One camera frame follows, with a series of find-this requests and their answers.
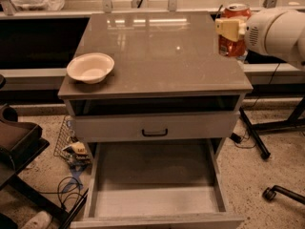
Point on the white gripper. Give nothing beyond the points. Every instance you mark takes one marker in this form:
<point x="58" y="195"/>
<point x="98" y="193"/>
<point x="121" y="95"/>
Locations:
<point x="255" y="33"/>

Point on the red coke can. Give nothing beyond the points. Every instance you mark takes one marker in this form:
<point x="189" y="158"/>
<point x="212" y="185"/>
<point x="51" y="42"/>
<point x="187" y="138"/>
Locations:
<point x="227" y="47"/>

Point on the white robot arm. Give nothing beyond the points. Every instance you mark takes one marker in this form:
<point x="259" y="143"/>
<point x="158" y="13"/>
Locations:
<point x="301" y="64"/>

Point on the grey drawer cabinet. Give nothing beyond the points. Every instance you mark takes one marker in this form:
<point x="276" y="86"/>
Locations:
<point x="164" y="64"/>

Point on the closed grey drawer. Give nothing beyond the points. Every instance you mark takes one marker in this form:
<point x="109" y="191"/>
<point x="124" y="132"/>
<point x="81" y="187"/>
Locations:
<point x="116" y="128"/>

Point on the open grey bottom drawer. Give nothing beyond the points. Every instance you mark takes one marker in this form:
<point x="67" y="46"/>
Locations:
<point x="156" y="185"/>

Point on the clear plastic water bottle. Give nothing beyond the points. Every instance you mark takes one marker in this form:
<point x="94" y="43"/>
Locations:
<point x="242" y="59"/>

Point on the black stand leg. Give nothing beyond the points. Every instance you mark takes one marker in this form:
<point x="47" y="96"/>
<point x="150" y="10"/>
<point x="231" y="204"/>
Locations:
<point x="265" y="154"/>

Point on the white paper bowl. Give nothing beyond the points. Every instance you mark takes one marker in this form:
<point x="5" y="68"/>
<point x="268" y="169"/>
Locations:
<point x="90" y="68"/>

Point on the black chair caster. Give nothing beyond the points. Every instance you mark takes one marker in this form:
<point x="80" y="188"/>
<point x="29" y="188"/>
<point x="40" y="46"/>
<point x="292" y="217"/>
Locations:
<point x="270" y="193"/>

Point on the snack chip bag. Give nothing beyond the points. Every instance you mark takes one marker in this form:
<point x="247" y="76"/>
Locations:
<point x="76" y="154"/>

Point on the dark office chair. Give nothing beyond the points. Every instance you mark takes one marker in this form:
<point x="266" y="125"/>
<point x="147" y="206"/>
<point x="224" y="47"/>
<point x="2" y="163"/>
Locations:
<point x="20" y="144"/>

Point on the white shoe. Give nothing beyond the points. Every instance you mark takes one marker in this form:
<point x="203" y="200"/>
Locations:
<point x="41" y="220"/>

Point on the black drawer handle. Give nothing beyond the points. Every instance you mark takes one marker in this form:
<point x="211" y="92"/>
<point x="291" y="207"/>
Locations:
<point x="154" y="134"/>

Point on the wire mesh basket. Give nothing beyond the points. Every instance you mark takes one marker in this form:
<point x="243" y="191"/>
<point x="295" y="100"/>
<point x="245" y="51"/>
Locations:
<point x="65" y="138"/>

